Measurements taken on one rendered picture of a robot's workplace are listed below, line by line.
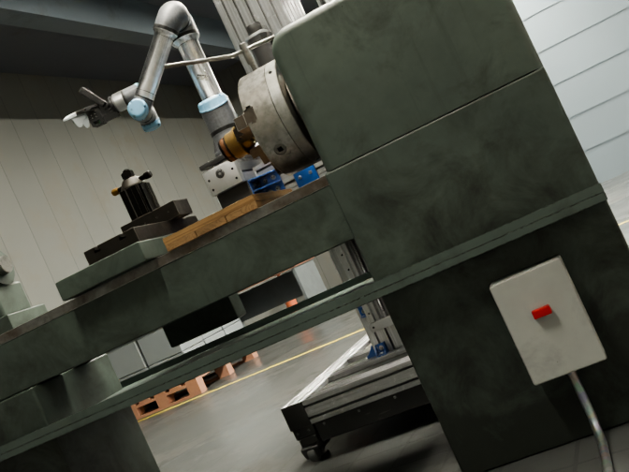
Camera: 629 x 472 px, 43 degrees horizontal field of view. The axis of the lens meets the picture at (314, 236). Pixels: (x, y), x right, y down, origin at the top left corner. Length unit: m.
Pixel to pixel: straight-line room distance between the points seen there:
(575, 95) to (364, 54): 8.62
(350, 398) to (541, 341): 1.05
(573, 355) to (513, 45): 0.75
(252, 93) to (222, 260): 0.47
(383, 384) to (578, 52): 8.21
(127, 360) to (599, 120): 6.37
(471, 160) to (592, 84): 8.63
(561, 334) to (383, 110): 0.69
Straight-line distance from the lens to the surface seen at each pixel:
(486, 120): 2.02
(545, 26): 10.69
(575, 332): 1.98
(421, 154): 2.03
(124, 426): 2.89
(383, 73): 2.05
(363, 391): 2.84
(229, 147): 2.35
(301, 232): 2.16
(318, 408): 2.92
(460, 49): 2.03
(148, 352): 7.36
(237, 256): 2.23
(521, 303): 1.97
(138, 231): 2.33
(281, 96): 2.19
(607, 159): 10.61
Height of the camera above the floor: 0.69
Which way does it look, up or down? 1 degrees up
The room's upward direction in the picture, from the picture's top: 25 degrees counter-clockwise
